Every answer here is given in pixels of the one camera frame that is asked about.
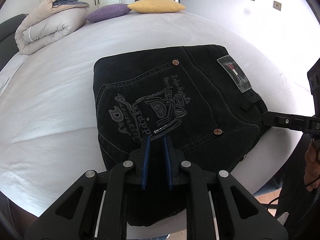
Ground yellow cushion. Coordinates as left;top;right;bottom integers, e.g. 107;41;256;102
127;0;185;14

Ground white pillow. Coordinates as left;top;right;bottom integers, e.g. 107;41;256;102
0;53;29;95

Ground person right hand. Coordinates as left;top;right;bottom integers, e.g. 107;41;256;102
304;141;320;192

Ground dark grey headboard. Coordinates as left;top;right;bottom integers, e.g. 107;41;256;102
0;14;27;70

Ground folded beige duvet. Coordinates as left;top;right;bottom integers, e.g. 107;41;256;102
15;0;89;55

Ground purple cushion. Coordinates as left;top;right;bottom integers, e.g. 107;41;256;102
85;3;131;22

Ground black denim pants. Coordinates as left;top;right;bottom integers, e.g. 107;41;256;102
93;44;268;226

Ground folded blue denim garment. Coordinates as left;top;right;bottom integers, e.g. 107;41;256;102
52;0;90;8

